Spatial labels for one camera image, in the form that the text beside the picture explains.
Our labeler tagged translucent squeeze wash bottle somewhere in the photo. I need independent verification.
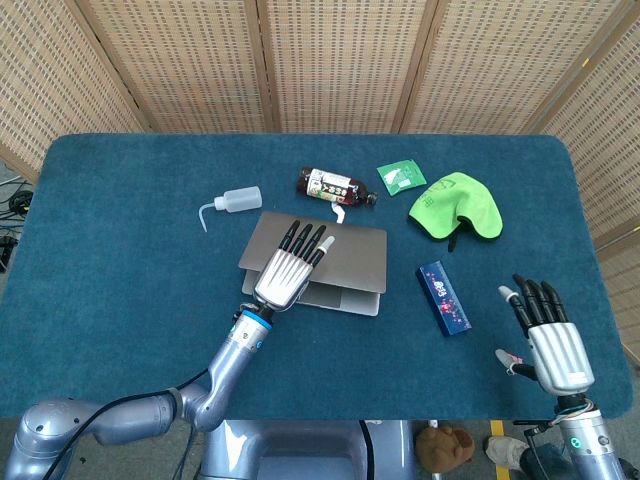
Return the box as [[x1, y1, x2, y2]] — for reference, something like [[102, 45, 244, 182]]
[[196, 185, 264, 234]]

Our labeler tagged black floor cable bundle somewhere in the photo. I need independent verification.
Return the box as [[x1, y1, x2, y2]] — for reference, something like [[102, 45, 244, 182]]
[[0, 174, 35, 274]]

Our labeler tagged silver robot torso base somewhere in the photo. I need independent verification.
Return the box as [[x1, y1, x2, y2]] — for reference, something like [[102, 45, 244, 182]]
[[199, 419, 419, 480]]

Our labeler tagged white shoe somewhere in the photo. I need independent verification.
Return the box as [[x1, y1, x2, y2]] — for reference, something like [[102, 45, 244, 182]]
[[485, 434, 529, 471]]

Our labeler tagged brown tea bottle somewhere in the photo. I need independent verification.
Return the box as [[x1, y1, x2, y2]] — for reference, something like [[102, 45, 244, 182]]
[[295, 167, 380, 208]]

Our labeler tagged dark blue printed box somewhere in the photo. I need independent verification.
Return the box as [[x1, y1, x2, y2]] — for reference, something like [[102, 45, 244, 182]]
[[415, 260, 473, 337]]

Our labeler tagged blue cable bundle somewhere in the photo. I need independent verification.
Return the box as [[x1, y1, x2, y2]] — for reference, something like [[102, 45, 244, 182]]
[[182, 424, 204, 480]]

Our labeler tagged blue jeans leg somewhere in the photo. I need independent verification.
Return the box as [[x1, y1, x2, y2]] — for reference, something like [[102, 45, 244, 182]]
[[519, 442, 571, 480]]

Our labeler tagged brown plush toy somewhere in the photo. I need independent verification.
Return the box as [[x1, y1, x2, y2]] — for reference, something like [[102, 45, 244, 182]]
[[414, 422, 476, 474]]

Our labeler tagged black torso cable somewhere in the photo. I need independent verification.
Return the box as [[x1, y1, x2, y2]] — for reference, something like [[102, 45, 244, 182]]
[[359, 419, 376, 480]]

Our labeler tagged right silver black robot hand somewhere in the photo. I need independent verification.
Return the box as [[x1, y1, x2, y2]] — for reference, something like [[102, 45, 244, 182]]
[[494, 273, 596, 396]]

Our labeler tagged blue carpeted table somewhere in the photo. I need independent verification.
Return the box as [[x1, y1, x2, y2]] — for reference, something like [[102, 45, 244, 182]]
[[0, 132, 634, 421]]

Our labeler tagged green microfiber cloth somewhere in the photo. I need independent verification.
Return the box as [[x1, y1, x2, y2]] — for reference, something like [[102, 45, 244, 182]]
[[408, 171, 504, 254]]

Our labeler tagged green sachet packet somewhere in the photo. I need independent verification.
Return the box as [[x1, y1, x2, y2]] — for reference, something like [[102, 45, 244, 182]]
[[375, 158, 429, 197]]

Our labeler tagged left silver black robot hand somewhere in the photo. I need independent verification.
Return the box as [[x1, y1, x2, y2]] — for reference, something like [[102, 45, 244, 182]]
[[253, 219, 336, 315]]

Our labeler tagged wicker folding screen panel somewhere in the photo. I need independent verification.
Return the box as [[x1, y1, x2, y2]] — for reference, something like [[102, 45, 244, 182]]
[[74, 0, 274, 134], [399, 0, 626, 134], [0, 0, 151, 184], [529, 19, 640, 361], [257, 0, 441, 134]]

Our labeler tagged silver laptop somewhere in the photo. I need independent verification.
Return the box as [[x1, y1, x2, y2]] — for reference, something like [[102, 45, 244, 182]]
[[238, 210, 389, 317]]

